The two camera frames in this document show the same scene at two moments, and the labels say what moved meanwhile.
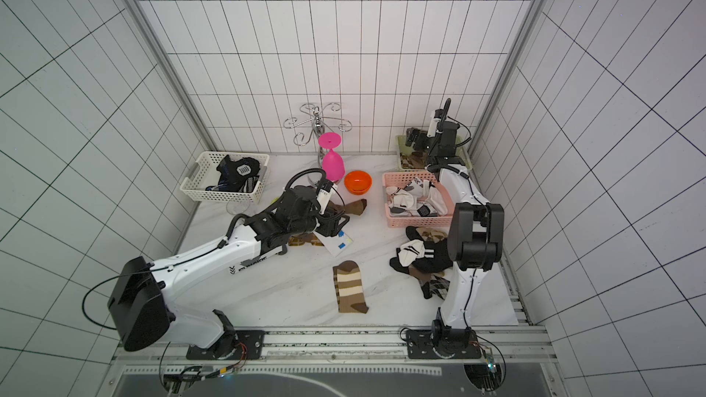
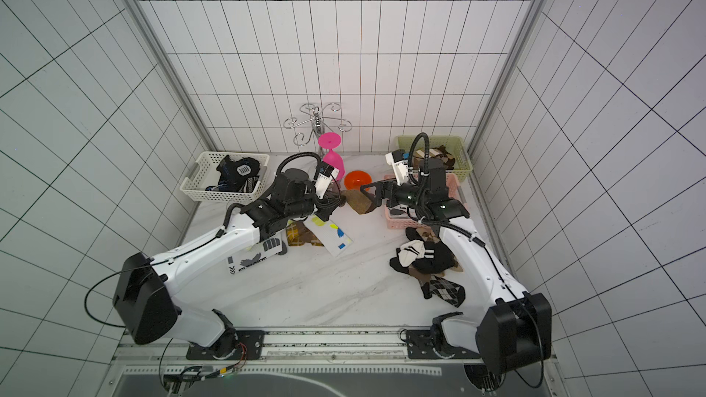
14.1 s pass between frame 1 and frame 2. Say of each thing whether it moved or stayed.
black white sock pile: stayed
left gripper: moved
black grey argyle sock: stayed
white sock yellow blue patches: stayed
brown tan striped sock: moved
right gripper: moved
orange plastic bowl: stayed
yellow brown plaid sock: stayed
